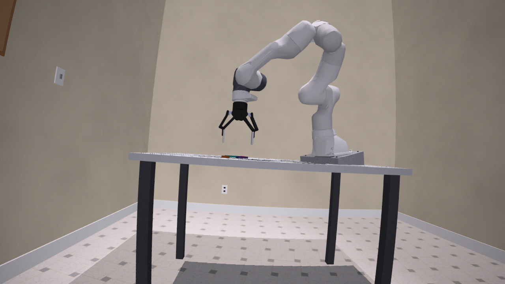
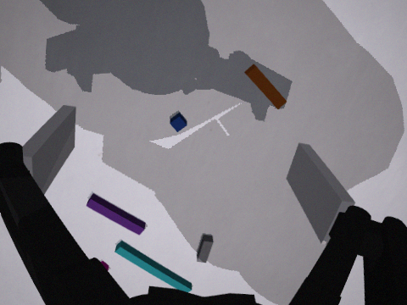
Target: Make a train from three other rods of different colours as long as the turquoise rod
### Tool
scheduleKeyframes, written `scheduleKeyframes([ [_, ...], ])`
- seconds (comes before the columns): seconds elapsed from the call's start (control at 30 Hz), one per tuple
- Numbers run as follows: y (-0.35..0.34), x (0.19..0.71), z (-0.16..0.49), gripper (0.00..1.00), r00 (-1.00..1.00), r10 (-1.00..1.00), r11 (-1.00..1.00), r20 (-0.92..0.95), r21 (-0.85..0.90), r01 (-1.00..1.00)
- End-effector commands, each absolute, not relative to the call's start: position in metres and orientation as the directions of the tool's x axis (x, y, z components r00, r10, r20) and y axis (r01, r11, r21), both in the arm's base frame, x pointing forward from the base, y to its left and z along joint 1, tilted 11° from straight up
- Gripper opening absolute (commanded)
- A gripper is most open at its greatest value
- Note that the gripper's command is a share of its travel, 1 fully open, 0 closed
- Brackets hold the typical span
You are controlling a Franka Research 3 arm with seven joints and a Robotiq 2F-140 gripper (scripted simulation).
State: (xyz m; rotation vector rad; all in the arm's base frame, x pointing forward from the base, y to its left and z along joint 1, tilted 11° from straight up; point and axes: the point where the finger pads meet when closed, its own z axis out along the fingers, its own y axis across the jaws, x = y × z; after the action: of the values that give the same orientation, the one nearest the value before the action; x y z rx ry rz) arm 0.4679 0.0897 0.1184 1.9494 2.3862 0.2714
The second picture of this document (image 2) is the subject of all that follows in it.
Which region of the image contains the magenta rod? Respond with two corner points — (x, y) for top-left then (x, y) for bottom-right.
(101, 261), (109, 270)

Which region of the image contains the small blue cube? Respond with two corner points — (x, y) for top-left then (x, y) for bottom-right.
(170, 113), (187, 132)

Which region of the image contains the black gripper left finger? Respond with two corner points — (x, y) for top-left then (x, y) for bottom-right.
(0, 105), (135, 305)

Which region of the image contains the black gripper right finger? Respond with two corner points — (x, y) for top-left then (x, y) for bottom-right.
(286, 143), (407, 305)

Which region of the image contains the teal long rectangular bar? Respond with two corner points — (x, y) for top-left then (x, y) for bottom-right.
(114, 241), (192, 292)

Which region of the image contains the orange rod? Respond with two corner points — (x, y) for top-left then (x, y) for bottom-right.
(244, 64), (287, 109)

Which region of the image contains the purple rod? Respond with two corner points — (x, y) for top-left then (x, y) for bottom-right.
(86, 193), (146, 235)

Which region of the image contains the grey rod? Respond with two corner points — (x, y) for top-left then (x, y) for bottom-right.
(197, 235), (214, 263)

